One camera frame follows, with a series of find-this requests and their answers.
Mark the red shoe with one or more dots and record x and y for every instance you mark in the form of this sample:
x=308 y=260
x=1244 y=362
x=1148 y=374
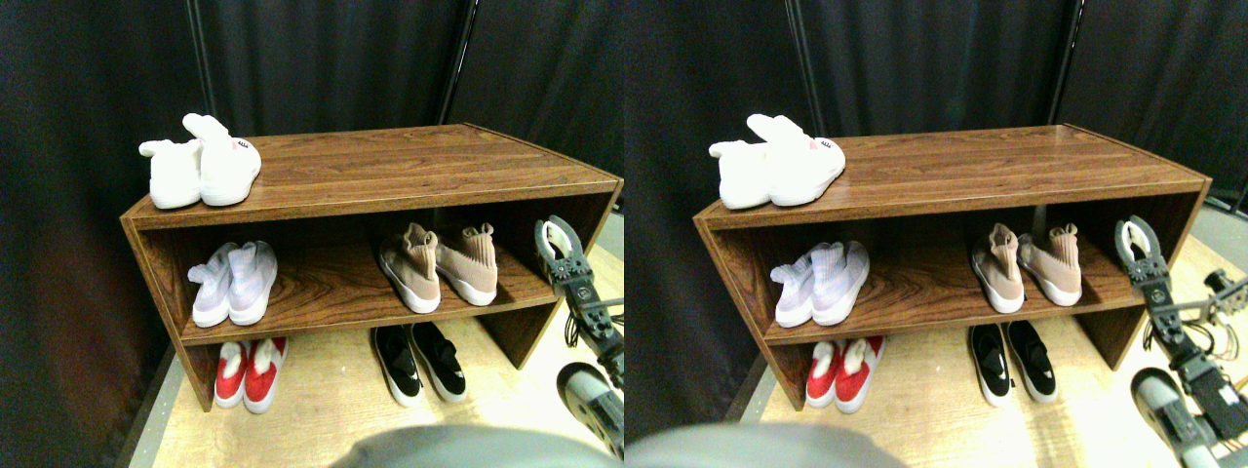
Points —
x=824 y=382
x=263 y=382
x=230 y=382
x=858 y=382

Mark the beige shoe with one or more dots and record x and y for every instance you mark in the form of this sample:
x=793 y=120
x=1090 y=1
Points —
x=999 y=273
x=1053 y=268
x=411 y=273
x=470 y=268

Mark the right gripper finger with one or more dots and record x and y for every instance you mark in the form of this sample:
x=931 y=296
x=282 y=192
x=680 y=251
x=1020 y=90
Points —
x=1156 y=258
x=575 y=255

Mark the black curtain stand pole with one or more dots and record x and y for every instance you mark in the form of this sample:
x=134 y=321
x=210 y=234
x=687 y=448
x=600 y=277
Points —
x=200 y=49
x=1065 y=58
x=456 y=58

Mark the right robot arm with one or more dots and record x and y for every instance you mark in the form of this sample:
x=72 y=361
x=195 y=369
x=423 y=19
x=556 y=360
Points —
x=1160 y=405
x=590 y=390

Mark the brown shoe rack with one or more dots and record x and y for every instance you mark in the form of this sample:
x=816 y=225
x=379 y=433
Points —
x=390 y=166
x=975 y=166

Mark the black shoe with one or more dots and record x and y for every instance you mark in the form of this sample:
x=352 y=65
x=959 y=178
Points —
x=993 y=370
x=398 y=370
x=441 y=366
x=1035 y=366

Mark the lilac shoe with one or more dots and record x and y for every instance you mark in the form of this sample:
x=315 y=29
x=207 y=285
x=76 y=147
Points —
x=840 y=288
x=253 y=288
x=795 y=297
x=213 y=297

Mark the white shoe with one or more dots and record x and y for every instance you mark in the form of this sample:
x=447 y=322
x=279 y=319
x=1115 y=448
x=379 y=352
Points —
x=743 y=180
x=804 y=175
x=229 y=175
x=175 y=180

